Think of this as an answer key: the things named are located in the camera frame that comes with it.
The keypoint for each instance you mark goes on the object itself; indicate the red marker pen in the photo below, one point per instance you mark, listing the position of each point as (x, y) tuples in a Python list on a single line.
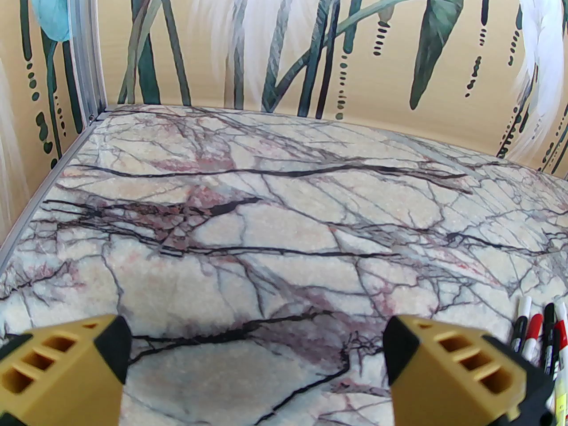
[(534, 326), (562, 335)]

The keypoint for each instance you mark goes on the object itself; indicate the aluminium frame post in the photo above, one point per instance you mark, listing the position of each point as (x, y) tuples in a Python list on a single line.
[(86, 38)]

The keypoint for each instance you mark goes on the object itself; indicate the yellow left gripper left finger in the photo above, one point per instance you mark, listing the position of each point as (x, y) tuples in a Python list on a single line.
[(66, 371)]

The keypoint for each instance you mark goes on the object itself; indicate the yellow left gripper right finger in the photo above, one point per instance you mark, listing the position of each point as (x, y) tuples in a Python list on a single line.
[(443, 380)]

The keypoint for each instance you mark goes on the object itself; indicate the black marker pen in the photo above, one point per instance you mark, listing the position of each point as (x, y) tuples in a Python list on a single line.
[(520, 331), (549, 322)]

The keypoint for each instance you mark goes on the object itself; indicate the yellow highlighter pen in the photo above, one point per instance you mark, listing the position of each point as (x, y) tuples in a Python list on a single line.
[(562, 397)]

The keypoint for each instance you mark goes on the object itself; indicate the aluminium table side rail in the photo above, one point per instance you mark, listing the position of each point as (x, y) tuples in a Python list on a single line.
[(59, 170)]

